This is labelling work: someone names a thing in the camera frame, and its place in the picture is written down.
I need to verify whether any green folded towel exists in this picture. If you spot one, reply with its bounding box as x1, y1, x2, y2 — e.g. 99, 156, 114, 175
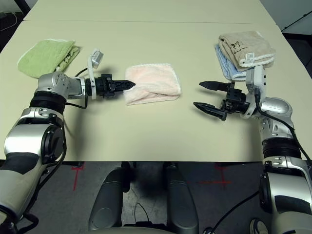
17, 38, 81, 78

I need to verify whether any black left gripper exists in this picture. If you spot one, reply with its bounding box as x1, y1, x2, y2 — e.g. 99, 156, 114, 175
94, 73, 136, 99

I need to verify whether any white floor cable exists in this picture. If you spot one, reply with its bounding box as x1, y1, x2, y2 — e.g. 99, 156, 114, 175
0, 11, 18, 32

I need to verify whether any beige robot torso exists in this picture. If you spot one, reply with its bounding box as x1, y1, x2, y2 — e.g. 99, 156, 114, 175
82, 223, 198, 234

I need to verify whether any grey robot leg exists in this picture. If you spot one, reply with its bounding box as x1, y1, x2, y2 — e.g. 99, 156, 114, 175
88, 167, 131, 231
165, 162, 199, 234

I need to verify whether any beige folded towel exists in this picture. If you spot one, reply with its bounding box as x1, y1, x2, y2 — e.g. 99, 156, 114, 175
218, 31, 277, 68

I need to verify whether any pink terry towel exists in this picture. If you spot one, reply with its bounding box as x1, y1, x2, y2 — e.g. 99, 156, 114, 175
124, 63, 183, 106

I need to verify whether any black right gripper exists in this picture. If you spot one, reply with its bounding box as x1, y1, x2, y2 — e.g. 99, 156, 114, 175
193, 81, 251, 121

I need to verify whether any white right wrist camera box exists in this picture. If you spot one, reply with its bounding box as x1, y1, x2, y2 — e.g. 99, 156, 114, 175
240, 65, 268, 119

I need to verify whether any grey left robot leg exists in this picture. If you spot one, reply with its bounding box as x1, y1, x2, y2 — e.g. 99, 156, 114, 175
88, 167, 131, 231

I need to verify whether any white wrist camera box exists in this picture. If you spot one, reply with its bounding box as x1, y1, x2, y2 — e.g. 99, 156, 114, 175
87, 48, 105, 100
240, 65, 268, 119

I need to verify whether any grey right robot leg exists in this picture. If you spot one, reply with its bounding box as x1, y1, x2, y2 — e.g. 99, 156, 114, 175
165, 162, 199, 234

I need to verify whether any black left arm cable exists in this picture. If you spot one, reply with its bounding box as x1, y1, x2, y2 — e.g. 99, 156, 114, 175
14, 68, 89, 234

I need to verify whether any light blue folded towel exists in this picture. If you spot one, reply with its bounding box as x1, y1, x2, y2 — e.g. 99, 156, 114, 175
214, 43, 247, 80

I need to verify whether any thin black floor cable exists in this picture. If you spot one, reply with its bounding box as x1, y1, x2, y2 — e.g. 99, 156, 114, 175
135, 201, 149, 222

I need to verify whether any black metal frame leg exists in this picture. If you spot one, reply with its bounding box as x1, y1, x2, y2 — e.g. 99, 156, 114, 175
19, 0, 32, 13

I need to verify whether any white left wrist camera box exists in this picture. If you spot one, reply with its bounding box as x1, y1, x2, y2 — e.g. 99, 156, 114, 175
87, 48, 105, 100

